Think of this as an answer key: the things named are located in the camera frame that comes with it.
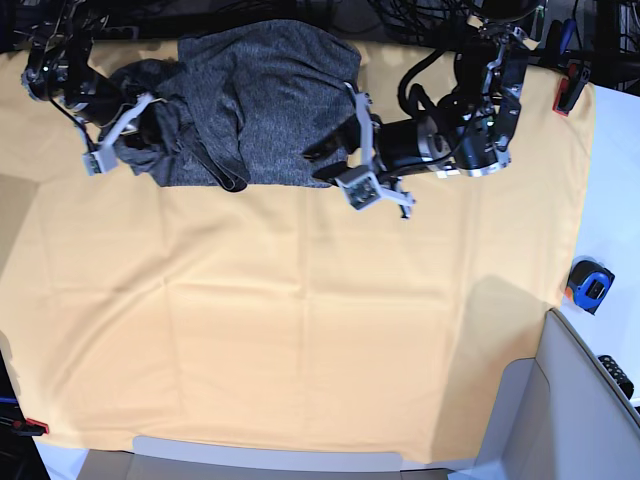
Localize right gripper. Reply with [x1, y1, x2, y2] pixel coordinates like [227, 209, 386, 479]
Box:
[69, 74, 173, 150]

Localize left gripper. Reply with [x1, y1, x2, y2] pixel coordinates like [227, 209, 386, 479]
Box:
[302, 82, 451, 221]

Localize grey long-sleeve shirt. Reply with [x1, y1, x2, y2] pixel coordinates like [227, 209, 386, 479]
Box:
[111, 20, 361, 193]

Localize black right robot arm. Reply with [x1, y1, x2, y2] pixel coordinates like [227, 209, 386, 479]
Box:
[24, 1, 360, 174]

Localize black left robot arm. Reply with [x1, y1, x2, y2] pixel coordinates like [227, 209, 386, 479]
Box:
[303, 1, 546, 219]

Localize yellow table cloth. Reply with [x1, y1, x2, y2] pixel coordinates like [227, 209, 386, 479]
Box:
[1, 54, 596, 463]

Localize red black clamp right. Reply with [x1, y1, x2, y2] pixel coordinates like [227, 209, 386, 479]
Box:
[553, 64, 591, 117]

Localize red black clamp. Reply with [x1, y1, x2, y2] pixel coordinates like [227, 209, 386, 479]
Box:
[9, 419, 49, 437]
[553, 64, 591, 117]

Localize blue black tape measure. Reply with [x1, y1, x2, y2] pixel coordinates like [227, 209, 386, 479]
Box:
[564, 259, 615, 315]

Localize red black clamp left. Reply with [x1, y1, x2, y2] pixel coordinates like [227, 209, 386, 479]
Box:
[9, 419, 49, 437]

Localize white cardboard box bottom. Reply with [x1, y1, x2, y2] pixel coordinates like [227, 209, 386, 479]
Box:
[78, 436, 475, 479]

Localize white cardboard box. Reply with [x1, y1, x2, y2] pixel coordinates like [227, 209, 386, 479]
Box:
[78, 436, 475, 479]
[471, 309, 639, 479]

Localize white cardboard box right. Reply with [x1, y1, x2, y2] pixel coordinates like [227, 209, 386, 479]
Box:
[471, 309, 639, 479]

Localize black studded remote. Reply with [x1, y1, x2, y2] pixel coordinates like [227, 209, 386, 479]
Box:
[598, 355, 635, 400]

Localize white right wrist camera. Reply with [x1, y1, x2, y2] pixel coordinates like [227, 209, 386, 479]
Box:
[82, 145, 118, 176]

